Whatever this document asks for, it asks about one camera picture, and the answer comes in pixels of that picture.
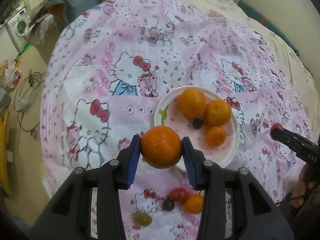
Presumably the large red tomato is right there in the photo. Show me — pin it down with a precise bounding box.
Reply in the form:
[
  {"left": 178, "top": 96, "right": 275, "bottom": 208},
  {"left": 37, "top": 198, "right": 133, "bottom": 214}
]
[{"left": 270, "top": 123, "right": 283, "bottom": 132}]

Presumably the medium orange tangerine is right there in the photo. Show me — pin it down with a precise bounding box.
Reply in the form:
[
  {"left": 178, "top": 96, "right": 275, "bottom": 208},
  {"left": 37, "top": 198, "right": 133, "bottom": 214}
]
[{"left": 204, "top": 99, "right": 232, "bottom": 126}]

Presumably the dark purple grape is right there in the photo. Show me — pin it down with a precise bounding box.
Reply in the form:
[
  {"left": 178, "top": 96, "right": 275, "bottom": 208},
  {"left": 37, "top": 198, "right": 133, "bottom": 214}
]
[{"left": 192, "top": 119, "right": 203, "bottom": 129}]

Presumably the small orange tangerine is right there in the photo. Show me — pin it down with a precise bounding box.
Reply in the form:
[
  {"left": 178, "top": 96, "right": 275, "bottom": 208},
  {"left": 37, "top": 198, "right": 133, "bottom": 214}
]
[{"left": 140, "top": 126, "right": 182, "bottom": 169}]

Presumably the large orange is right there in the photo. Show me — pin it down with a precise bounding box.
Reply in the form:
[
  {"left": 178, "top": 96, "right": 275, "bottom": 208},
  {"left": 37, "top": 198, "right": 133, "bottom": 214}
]
[{"left": 178, "top": 88, "right": 207, "bottom": 120}]

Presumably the right hand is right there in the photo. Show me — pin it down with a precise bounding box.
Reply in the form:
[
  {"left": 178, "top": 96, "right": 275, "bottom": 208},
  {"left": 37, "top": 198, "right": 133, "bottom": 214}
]
[{"left": 291, "top": 164, "right": 319, "bottom": 208}]

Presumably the small yellow-orange tangerine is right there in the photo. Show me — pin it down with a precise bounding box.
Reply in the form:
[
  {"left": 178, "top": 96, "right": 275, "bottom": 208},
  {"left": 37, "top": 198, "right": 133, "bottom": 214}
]
[{"left": 183, "top": 194, "right": 204, "bottom": 213}]

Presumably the green grape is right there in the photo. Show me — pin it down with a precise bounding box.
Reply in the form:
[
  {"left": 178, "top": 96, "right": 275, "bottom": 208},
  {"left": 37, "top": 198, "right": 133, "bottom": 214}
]
[{"left": 134, "top": 212, "right": 153, "bottom": 226}]

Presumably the small red tomato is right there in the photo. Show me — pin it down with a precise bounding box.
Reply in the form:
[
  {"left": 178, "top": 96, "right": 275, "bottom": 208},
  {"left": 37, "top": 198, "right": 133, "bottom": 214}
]
[{"left": 169, "top": 188, "right": 189, "bottom": 203}]

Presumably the dark grape on sheet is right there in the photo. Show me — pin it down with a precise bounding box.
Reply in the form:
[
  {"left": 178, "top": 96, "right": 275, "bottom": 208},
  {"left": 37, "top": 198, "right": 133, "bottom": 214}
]
[{"left": 162, "top": 199, "right": 175, "bottom": 211}]

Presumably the pink strawberry pattern plate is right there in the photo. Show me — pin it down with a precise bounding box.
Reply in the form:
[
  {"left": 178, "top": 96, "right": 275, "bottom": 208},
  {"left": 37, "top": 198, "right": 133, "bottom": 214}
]
[{"left": 153, "top": 86, "right": 240, "bottom": 168}]

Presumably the red white plastic bag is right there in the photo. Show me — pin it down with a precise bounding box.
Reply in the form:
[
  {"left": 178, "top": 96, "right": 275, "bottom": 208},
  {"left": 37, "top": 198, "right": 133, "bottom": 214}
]
[{"left": 5, "top": 64, "right": 22, "bottom": 89}]

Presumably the pink cartoon print bedsheet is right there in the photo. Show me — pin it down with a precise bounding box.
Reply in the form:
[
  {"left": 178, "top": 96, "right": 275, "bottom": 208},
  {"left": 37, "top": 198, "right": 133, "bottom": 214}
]
[{"left": 40, "top": 0, "right": 312, "bottom": 239}]

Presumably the white washing machine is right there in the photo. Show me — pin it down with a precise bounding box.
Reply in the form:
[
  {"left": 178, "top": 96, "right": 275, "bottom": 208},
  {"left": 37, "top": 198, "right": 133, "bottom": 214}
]
[{"left": 5, "top": 7, "right": 30, "bottom": 55}]

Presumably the coiled cable on floor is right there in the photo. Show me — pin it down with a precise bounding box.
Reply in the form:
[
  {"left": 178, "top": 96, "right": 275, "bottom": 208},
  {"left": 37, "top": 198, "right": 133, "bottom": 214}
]
[{"left": 13, "top": 69, "right": 47, "bottom": 133}]

